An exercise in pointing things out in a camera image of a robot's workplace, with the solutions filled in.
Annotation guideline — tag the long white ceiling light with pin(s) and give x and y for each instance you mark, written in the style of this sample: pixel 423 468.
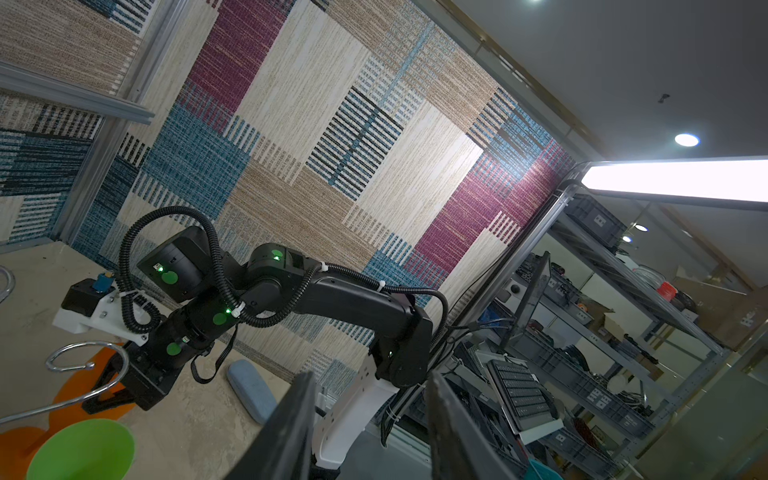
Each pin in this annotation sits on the long white ceiling light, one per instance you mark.
pixel 729 180

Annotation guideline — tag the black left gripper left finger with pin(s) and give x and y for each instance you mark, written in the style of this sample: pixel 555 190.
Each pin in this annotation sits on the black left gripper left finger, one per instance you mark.
pixel 282 449

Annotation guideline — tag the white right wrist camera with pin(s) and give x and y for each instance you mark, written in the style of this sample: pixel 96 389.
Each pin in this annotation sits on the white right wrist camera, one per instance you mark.
pixel 95 304

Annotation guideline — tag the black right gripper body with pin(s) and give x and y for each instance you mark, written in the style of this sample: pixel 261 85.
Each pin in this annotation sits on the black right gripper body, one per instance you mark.
pixel 145 381

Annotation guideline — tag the chrome wine glass rack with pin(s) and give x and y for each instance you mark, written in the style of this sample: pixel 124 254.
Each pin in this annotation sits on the chrome wine glass rack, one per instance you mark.
pixel 72 372

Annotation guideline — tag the green wine glass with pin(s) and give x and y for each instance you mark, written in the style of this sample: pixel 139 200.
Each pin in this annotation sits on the green wine glass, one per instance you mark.
pixel 91 449

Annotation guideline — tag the orange wine glass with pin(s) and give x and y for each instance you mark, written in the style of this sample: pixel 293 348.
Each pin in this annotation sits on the orange wine glass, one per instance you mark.
pixel 20 444

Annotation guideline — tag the blue grey glasses case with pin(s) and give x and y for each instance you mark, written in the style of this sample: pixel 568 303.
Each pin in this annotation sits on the blue grey glasses case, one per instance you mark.
pixel 252 390

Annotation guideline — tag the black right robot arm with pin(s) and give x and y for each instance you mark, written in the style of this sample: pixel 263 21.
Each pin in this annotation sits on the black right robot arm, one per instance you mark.
pixel 216 295

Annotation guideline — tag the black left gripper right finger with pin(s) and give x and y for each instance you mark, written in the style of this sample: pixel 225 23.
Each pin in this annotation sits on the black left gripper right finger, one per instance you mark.
pixel 457 447

